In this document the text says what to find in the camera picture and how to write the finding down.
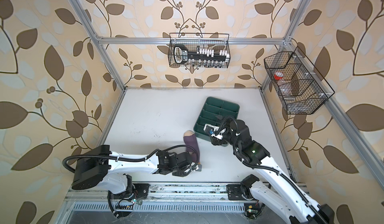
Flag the purple striped sock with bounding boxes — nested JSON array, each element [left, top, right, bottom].
[[183, 130, 200, 164]]

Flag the green plastic divided tray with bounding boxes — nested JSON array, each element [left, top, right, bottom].
[[194, 97, 240, 141]]

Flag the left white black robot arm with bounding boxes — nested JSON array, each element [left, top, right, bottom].
[[62, 145, 202, 219]]

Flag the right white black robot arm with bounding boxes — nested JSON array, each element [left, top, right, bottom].
[[204, 116, 335, 224]]

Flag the red capped clear container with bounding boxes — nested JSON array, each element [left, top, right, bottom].
[[274, 71, 284, 82]]

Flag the black socket set holder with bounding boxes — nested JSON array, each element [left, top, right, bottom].
[[171, 44, 231, 65]]

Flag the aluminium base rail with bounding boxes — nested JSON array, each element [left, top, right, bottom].
[[64, 181, 313, 204]]

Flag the right black wire basket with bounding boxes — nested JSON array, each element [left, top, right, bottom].
[[264, 47, 335, 115]]

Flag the black wire basket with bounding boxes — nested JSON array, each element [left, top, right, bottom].
[[168, 32, 231, 69], [264, 47, 335, 115]]

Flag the back black wire basket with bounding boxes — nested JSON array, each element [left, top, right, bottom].
[[168, 32, 231, 69]]

